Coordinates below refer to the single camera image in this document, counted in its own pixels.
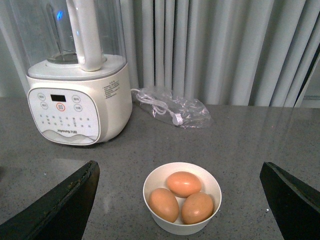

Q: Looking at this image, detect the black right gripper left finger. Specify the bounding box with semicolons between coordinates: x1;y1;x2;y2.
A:
0;161;100;240

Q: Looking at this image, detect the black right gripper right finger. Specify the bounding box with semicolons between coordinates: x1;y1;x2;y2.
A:
259;162;320;240

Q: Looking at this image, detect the brown egg in bowl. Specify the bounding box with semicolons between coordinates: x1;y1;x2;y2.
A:
148;188;179;223
166;171;202;198
181;192;214;225

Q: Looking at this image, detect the white bowl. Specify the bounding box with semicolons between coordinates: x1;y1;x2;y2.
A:
143;162;222;236

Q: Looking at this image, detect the white Joyoung blender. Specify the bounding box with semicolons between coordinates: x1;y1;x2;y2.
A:
6;0;132;146

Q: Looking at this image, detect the clear plastic bag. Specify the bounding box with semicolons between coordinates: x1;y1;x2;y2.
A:
131;86;213;129

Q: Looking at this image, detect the white power cable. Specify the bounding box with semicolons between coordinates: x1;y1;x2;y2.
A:
130;88;185;127

